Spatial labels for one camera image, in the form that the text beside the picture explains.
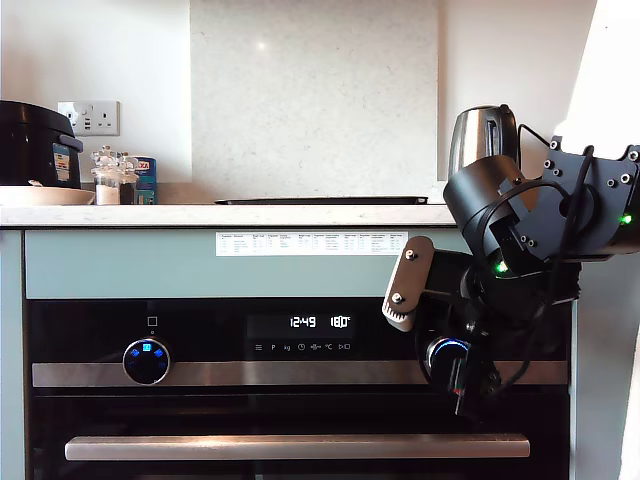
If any white double wall socket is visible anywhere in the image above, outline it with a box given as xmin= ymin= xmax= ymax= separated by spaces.
xmin=57 ymin=100 xmax=122 ymax=137

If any black built-in oven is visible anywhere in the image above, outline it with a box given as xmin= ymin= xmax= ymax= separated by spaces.
xmin=24 ymin=298 xmax=571 ymax=480

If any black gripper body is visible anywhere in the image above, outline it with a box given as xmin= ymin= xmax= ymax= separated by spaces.
xmin=449 ymin=292 xmax=546 ymax=361

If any black hanging arm cable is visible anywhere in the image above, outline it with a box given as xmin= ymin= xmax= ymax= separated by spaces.
xmin=494 ymin=259 xmax=584 ymax=397

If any grey-green cabinet front panel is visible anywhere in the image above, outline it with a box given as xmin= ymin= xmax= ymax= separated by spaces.
xmin=24 ymin=229 xmax=474 ymax=300

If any clear pepper grinder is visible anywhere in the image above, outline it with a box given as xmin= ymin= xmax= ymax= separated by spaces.
xmin=118 ymin=152 xmax=140 ymax=206

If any white shallow bowl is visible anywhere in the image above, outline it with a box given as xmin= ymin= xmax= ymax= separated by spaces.
xmin=0 ymin=180 xmax=96 ymax=207

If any steel oven door handle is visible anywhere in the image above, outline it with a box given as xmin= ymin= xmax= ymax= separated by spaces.
xmin=64 ymin=433 xmax=531 ymax=461

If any pale grey camera box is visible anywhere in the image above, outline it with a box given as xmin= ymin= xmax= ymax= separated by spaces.
xmin=382 ymin=234 xmax=471 ymax=334

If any grey-green narrow cabinet side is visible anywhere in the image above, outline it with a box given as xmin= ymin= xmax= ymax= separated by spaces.
xmin=0 ymin=229 xmax=26 ymax=480

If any plain black rotary knob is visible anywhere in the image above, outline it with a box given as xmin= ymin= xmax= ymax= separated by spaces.
xmin=423 ymin=335 xmax=472 ymax=377

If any speckled white splashback panel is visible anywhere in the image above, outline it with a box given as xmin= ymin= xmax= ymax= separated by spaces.
xmin=189 ymin=0 xmax=446 ymax=205

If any grey-green wide cabinet side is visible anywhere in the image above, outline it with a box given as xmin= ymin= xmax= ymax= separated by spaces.
xmin=568 ymin=259 xmax=640 ymax=480

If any rotary knob with blue icons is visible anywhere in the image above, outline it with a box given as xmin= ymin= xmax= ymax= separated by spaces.
xmin=121 ymin=337 xmax=171 ymax=387

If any blue cardboard tub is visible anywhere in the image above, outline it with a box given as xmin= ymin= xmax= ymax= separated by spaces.
xmin=130 ymin=157 xmax=158 ymax=205

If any steel electric kettle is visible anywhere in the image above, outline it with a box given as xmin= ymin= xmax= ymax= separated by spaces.
xmin=447 ymin=103 xmax=521 ymax=189

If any black kettle cable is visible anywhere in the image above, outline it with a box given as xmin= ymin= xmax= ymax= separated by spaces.
xmin=517 ymin=123 xmax=552 ymax=151

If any white printed label sticker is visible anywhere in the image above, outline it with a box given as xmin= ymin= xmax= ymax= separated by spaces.
xmin=215 ymin=231 xmax=409 ymax=257

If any black hob plate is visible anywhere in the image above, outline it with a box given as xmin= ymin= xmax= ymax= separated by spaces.
xmin=213 ymin=196 xmax=429 ymax=206

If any black rice cooker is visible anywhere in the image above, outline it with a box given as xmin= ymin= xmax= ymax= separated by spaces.
xmin=0 ymin=99 xmax=84 ymax=190

